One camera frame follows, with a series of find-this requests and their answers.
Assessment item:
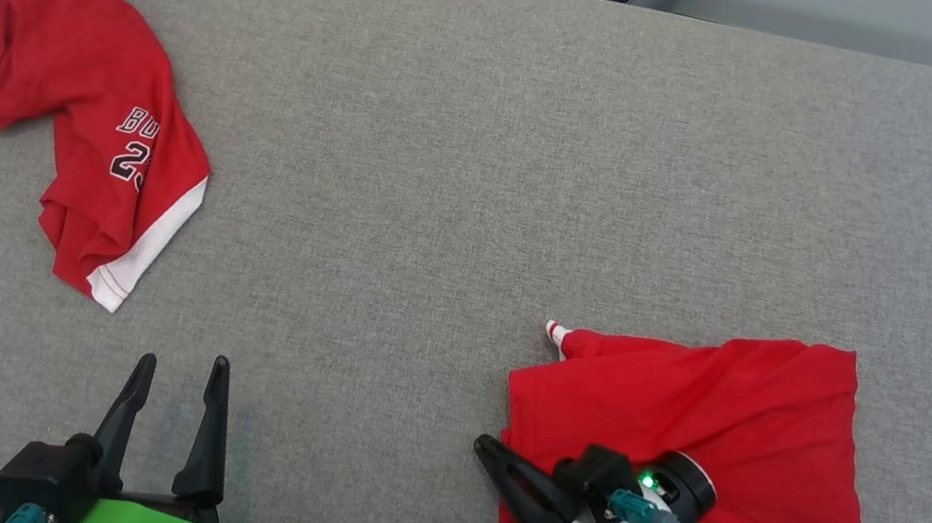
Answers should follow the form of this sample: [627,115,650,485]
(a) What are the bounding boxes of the red white basketball jersey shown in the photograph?
[483,291,903,523]

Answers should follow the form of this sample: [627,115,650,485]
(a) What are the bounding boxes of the grey fabric sofa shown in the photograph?
[0,0,932,523]

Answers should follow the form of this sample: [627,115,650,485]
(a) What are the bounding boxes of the red basketball shorts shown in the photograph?
[0,0,242,326]

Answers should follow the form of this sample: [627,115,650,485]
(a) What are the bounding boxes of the teal right camera connector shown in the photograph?
[605,487,686,523]

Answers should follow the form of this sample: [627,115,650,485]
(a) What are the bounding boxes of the teal camera connector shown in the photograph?
[605,487,686,523]
[3,499,60,523]

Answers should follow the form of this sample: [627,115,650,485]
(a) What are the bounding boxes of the teal left camera connector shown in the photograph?
[3,499,60,523]

